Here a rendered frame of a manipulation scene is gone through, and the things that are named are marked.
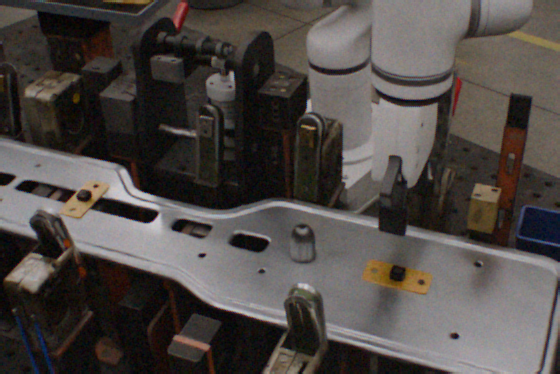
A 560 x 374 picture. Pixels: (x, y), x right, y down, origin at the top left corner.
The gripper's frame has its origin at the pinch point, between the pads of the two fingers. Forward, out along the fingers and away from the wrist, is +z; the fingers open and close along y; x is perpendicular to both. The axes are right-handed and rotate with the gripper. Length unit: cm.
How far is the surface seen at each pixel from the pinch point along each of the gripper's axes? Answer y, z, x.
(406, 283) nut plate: 1.0, 11.6, 1.3
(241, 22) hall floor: -257, 112, -151
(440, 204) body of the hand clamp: -13.0, 9.4, 1.9
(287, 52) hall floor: -233, 112, -116
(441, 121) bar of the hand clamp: -15.0, -2.3, 0.7
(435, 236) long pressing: -8.9, 11.6, 2.4
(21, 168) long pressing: -3, 12, -61
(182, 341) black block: 18.3, 12.8, -20.8
